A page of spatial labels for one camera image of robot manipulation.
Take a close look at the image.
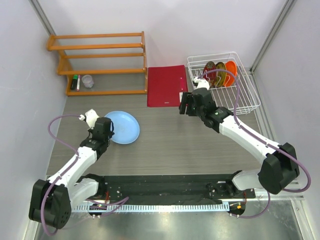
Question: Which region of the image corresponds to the light blue plate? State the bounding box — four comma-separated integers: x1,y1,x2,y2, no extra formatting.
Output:
105,110,140,145

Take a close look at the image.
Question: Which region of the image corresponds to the dark red floral plate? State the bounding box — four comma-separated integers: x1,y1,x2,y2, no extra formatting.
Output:
203,61,217,88

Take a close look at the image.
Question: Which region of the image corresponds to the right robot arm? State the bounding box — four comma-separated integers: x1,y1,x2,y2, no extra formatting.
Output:
179,88,300,198

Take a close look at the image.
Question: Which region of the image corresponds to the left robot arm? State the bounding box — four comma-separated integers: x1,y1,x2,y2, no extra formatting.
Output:
28,117,114,230

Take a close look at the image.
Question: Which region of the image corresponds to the orange wooden shelf rack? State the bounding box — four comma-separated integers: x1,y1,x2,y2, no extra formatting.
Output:
46,31,148,97

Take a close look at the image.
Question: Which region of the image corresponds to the red plastic folder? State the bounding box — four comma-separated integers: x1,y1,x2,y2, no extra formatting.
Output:
147,65,188,108

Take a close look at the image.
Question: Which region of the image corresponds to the yellow patterned plate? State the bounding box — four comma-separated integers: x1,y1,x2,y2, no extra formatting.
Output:
214,62,227,88

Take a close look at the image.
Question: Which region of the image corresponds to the orange plate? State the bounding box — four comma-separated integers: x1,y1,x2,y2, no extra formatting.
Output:
223,60,237,87

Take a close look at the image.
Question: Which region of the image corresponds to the pink marker pen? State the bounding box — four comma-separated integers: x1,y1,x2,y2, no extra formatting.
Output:
76,74,81,92

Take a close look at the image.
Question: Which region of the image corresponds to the clear plastic cup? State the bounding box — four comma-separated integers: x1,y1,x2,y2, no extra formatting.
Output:
81,74,94,89

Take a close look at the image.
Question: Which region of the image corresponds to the green marker pen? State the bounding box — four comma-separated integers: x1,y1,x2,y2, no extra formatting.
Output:
70,74,78,90

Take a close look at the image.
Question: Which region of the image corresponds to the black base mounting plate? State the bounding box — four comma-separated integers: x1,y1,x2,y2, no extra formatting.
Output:
86,174,256,206

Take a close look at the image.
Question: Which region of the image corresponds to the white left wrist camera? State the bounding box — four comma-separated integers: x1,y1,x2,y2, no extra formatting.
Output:
78,109,100,129

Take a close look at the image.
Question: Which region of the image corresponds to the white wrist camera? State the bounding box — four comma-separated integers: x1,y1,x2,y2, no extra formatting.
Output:
78,109,100,129
193,77,210,90

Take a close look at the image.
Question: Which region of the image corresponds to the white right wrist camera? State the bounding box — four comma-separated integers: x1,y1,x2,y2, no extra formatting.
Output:
193,77,210,90

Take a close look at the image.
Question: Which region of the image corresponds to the white wire dish rack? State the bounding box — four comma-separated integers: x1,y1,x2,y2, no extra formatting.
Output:
187,51,261,115

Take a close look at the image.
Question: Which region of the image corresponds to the white slotted cable duct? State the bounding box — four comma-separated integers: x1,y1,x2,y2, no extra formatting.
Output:
73,202,230,214

